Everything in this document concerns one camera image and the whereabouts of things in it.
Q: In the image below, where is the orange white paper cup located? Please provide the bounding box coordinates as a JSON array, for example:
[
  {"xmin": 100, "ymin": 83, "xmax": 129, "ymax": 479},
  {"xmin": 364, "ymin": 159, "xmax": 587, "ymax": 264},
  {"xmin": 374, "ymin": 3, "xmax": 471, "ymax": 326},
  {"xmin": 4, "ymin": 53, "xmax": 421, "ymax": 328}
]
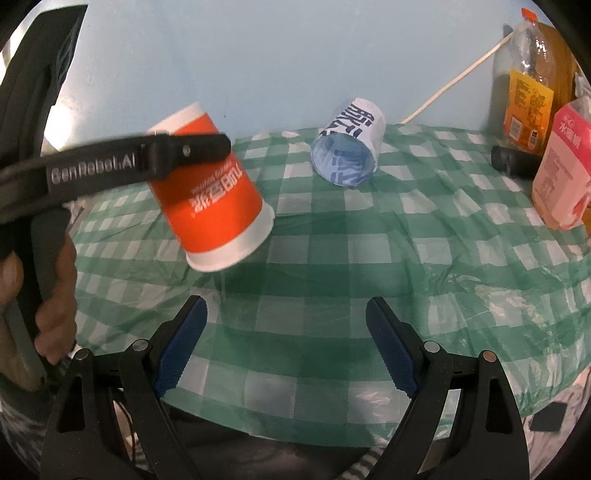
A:
[{"xmin": 144, "ymin": 102, "xmax": 277, "ymax": 273}]

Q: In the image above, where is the pink drink bottle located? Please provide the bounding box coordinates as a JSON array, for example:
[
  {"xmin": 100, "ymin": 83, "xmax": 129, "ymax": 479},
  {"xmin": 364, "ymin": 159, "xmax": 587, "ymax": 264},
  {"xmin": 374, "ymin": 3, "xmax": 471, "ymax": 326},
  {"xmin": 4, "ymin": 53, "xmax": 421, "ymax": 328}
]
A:
[{"xmin": 532, "ymin": 96, "xmax": 590, "ymax": 230}]

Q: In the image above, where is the grey striped sleeve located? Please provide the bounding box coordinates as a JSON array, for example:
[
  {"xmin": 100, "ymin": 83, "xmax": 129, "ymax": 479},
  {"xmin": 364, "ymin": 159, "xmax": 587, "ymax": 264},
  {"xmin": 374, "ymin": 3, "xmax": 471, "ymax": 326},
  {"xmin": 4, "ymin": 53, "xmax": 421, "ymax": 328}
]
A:
[{"xmin": 1, "ymin": 377, "xmax": 53, "ymax": 474}]

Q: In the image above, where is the small black cylinder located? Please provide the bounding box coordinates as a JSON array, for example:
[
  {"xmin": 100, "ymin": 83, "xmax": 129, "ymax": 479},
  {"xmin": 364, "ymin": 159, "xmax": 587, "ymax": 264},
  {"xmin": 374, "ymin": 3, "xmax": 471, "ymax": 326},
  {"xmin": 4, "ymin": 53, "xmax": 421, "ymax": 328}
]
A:
[{"xmin": 491, "ymin": 146, "xmax": 542, "ymax": 181}]

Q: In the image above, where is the orange juice bottle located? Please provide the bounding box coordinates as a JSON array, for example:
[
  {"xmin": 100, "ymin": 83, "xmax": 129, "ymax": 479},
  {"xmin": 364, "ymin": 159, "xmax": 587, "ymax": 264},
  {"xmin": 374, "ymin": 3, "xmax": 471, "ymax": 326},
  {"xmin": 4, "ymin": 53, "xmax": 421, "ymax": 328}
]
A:
[{"xmin": 503, "ymin": 8, "xmax": 556, "ymax": 155}]

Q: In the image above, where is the black flat object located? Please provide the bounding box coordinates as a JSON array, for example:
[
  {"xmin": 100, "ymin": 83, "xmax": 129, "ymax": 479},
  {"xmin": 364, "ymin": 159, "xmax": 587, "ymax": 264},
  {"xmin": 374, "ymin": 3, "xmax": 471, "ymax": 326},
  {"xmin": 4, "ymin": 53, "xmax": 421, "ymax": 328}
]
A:
[{"xmin": 530, "ymin": 402, "xmax": 567, "ymax": 433}]

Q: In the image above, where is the person's left hand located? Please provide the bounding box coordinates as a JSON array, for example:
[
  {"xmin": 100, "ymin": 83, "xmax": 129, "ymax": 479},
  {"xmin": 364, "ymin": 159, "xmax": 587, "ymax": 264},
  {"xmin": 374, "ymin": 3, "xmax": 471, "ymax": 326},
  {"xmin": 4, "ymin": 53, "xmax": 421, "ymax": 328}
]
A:
[{"xmin": 0, "ymin": 232, "xmax": 80, "ymax": 393}]

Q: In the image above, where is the green checkered tablecloth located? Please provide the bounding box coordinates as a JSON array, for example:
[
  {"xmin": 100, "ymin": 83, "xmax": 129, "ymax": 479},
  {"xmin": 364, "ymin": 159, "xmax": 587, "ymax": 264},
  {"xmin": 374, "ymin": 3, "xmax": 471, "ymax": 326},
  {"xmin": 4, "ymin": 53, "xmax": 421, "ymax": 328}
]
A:
[{"xmin": 74, "ymin": 125, "xmax": 590, "ymax": 447}]

